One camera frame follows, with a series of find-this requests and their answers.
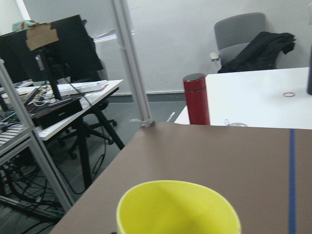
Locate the grey office chair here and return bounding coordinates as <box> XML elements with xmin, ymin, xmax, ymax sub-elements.
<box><xmin>210</xmin><ymin>12</ymin><xmax>266</xmax><ymax>70</ymax></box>

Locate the black computer monitor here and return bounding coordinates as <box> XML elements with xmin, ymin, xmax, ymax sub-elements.
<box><xmin>0</xmin><ymin>15</ymin><xmax>107</xmax><ymax>99</ymax></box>

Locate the black jacket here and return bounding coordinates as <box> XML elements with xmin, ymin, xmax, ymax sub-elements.
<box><xmin>218</xmin><ymin>32</ymin><xmax>296</xmax><ymax>74</ymax></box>

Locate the aluminium frame post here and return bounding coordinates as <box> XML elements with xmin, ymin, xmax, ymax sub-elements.
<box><xmin>110</xmin><ymin>0</ymin><xmax>154</xmax><ymax>128</ymax></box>

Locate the yellow plastic cup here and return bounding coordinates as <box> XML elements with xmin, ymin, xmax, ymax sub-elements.
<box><xmin>116</xmin><ymin>180</ymin><xmax>241</xmax><ymax>234</ymax></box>

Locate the red rubber band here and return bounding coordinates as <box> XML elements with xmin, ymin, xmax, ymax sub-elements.
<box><xmin>283</xmin><ymin>92</ymin><xmax>296</xmax><ymax>98</ymax></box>

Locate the red thermos bottle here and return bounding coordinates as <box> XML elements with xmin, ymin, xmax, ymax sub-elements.
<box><xmin>183</xmin><ymin>73</ymin><xmax>210</xmax><ymax>125</ymax></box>

